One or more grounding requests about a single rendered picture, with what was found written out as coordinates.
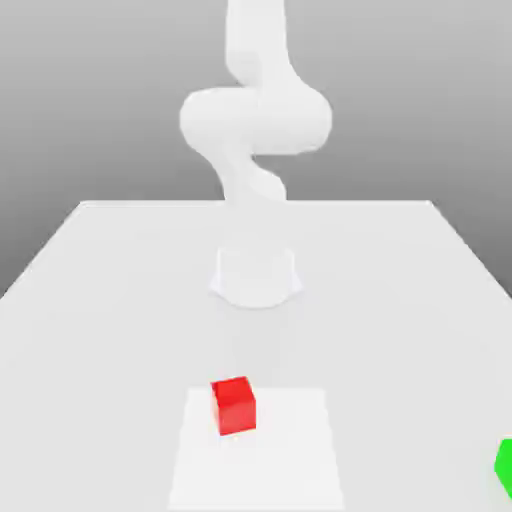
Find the small red cube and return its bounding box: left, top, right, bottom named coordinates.
left=210, top=375, right=257, bottom=437

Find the small green cube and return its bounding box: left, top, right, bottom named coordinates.
left=494, top=438, right=512, bottom=500

